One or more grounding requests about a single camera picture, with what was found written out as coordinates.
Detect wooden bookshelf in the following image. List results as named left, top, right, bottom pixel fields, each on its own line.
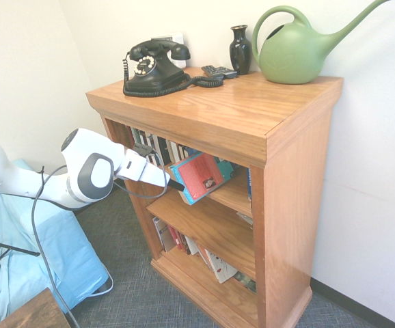
left=85, top=66, right=344, bottom=328

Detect black ceramic vase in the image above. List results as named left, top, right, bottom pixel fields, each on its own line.
left=230, top=25, right=253, bottom=76

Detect dark wooden table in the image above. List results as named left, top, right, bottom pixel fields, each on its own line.
left=0, top=286, right=72, bottom=328

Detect white book with black figures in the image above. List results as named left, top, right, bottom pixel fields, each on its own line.
left=204, top=249, right=239, bottom=284

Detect grey white paperback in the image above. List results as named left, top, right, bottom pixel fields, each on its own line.
left=152, top=216, right=170, bottom=253

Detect dark green red large book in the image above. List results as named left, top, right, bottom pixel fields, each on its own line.
left=233, top=271, right=257, bottom=295

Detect white paperback book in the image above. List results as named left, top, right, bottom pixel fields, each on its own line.
left=169, top=140, right=182, bottom=164

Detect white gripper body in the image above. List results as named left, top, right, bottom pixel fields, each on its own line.
left=115, top=148, right=172, bottom=188

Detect dark green spine book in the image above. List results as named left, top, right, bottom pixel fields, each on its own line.
left=133, top=128, right=148, bottom=148

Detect loose printed papers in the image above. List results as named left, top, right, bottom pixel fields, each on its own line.
left=236, top=211, right=254, bottom=227

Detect white slim paperback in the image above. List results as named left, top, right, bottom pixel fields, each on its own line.
left=183, top=235, right=200, bottom=256

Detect dark blue spine book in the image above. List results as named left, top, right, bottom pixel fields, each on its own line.
left=156, top=136, right=172, bottom=164

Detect light blue covered couch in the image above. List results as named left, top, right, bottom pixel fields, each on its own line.
left=0, top=157, right=111, bottom=328

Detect black vintage telephone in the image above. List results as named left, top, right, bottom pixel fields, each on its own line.
left=122, top=38, right=225, bottom=98

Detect white power cable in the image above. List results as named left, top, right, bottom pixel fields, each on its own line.
left=90, top=273, right=115, bottom=295

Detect black camera tripod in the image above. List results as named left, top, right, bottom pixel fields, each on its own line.
left=0, top=235, right=41, bottom=271

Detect red and teal paperback book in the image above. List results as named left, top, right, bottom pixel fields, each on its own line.
left=168, top=152, right=226, bottom=206

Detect black remote control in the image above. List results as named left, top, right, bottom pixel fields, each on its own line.
left=216, top=66, right=239, bottom=80
left=201, top=64, right=226, bottom=80

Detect white square alarm clock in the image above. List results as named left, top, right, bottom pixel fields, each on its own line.
left=150, top=32, right=187, bottom=68

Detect green plastic watering can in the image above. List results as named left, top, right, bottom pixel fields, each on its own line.
left=251, top=0, right=393, bottom=85

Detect grey camera cable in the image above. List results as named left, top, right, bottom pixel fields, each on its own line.
left=31, top=150, right=172, bottom=328

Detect red and white paperback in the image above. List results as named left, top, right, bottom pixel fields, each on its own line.
left=166, top=225, right=191, bottom=256

